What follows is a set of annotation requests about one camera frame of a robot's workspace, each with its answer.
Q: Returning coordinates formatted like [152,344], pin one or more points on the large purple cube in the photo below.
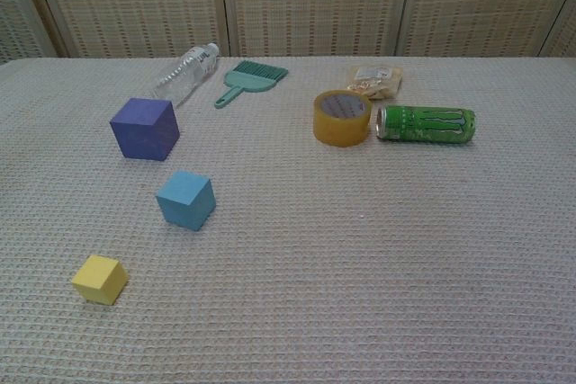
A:
[139,130]

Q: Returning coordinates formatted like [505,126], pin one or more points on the clear snack packet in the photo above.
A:
[375,80]

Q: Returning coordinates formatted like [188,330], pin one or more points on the green energy drink can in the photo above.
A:
[427,124]

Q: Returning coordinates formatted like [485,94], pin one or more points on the beige woven tablecloth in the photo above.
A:
[315,244]

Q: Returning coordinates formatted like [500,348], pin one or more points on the clear plastic water bottle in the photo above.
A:
[186,73]

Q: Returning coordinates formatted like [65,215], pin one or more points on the teal hand brush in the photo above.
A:
[251,80]

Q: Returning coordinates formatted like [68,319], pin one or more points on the yellow packing tape roll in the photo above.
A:
[337,130]

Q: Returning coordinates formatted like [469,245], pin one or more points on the woven folding screen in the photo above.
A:
[315,2]

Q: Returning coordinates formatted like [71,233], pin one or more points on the small yellow cube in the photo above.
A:
[96,277]

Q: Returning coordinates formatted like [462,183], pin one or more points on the light blue cube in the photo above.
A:
[180,202]

